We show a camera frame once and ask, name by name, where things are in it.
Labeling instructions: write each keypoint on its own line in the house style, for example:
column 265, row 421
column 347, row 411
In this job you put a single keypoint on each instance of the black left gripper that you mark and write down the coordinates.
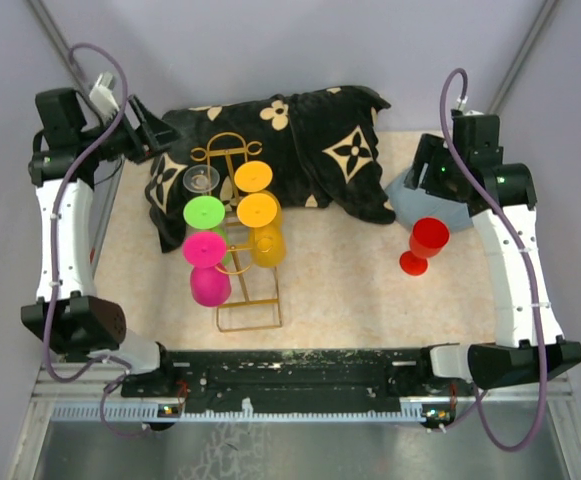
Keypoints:
column 150, row 134

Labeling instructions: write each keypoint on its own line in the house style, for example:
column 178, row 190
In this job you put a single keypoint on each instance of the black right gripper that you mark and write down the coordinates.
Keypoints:
column 431, row 149

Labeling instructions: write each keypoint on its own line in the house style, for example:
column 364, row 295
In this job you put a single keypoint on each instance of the red plastic wine glass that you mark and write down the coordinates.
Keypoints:
column 428, row 237

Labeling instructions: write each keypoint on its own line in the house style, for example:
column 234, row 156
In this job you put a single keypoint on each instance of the clear wine glass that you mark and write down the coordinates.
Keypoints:
column 201, row 179

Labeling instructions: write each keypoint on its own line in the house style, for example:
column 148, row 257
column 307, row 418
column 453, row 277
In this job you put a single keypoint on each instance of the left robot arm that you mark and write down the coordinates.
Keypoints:
column 67, row 315

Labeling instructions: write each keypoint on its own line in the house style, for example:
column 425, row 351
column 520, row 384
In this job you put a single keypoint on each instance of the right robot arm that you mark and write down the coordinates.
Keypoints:
column 501, row 202

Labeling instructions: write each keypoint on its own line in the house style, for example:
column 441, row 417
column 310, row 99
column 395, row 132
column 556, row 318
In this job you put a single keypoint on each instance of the green plastic wine glass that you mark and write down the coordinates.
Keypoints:
column 204, row 213

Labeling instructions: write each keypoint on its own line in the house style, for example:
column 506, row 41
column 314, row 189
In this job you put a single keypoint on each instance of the orange plastic wine glass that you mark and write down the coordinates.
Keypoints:
column 253, row 176

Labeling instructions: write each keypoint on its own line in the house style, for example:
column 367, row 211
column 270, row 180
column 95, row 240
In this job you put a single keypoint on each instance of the pink plastic wine glass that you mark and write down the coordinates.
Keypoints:
column 209, row 283

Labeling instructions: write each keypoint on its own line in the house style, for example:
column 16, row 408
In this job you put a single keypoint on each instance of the light blue denim cloth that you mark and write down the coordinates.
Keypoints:
column 412, row 205

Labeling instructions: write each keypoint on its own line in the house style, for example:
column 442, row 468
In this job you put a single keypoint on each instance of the black patterned plush blanket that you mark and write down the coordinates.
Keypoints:
column 321, row 147

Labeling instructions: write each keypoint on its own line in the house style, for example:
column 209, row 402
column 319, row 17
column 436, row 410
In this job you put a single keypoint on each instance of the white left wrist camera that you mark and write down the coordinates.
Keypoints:
column 102, row 98

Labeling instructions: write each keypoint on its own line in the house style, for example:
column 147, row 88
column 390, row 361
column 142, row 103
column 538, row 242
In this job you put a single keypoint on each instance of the gold wire glass rack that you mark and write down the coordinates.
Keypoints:
column 255, row 300

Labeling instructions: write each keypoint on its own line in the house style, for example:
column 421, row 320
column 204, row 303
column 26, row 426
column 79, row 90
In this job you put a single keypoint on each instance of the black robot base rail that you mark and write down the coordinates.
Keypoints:
column 294, row 381

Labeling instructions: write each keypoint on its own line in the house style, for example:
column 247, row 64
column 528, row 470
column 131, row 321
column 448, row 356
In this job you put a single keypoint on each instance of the grey cable duct strip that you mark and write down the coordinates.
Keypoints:
column 415, row 410

